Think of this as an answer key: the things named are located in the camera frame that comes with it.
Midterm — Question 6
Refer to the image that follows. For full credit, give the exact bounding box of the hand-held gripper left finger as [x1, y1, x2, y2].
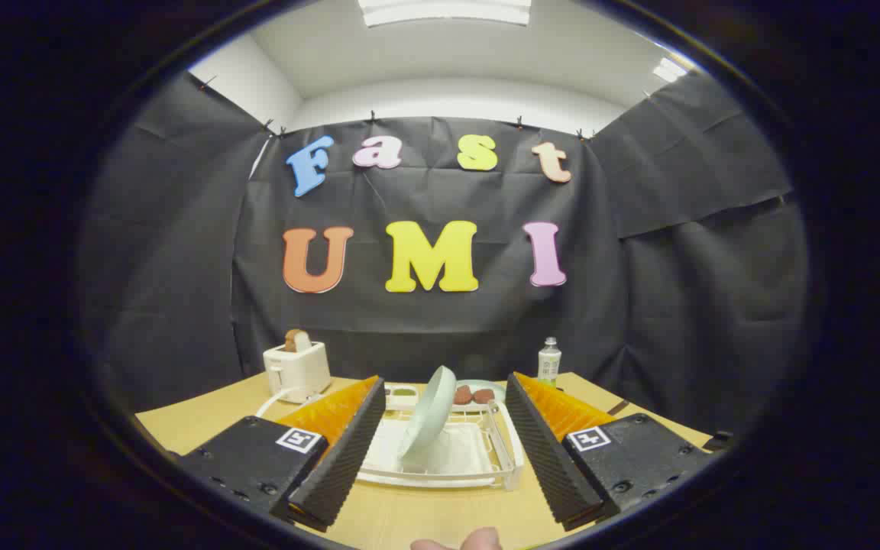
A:
[175, 375, 387, 534]

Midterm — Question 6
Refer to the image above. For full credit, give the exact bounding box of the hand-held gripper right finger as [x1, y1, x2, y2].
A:
[504, 371, 717, 532]

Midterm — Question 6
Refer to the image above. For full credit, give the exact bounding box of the green tea bottle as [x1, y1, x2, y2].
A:
[538, 337, 562, 387]

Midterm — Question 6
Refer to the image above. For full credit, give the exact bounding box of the pale green plate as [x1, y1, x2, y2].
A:
[398, 365, 458, 463]
[451, 380, 508, 413]

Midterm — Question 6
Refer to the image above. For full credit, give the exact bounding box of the white toaster cable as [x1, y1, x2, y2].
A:
[255, 386, 326, 419]

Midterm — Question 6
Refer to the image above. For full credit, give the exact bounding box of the black backdrop cloth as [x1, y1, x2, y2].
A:
[77, 70, 809, 436]

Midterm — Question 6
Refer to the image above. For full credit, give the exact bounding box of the white toaster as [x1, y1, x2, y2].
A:
[263, 341, 332, 404]

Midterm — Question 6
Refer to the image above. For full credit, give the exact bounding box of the large ceiling light panel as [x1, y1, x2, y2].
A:
[356, 0, 532, 28]

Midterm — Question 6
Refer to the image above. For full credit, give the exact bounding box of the white wire dish rack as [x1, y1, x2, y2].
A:
[356, 382, 525, 491]

